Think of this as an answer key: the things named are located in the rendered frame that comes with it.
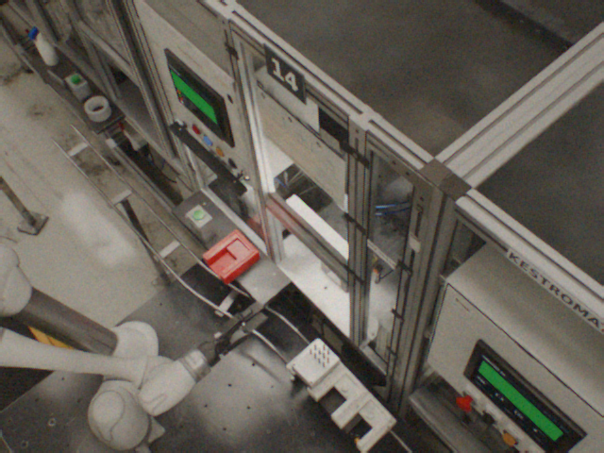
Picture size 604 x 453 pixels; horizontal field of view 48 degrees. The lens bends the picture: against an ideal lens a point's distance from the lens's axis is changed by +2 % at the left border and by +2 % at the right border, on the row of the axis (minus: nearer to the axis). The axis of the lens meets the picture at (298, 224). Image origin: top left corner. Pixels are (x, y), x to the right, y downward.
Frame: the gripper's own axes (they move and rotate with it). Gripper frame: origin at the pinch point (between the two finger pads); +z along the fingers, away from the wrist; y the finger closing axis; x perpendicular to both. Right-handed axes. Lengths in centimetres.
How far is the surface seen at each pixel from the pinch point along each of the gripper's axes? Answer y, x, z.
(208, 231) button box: -15.4, 43.2, 10.6
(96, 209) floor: -112, 154, -3
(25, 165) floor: -112, 207, -16
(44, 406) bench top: -44, 43, -68
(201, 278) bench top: -44, 45, 2
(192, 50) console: 70, 37, 20
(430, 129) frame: 89, -30, 31
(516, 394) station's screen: 52, -71, 18
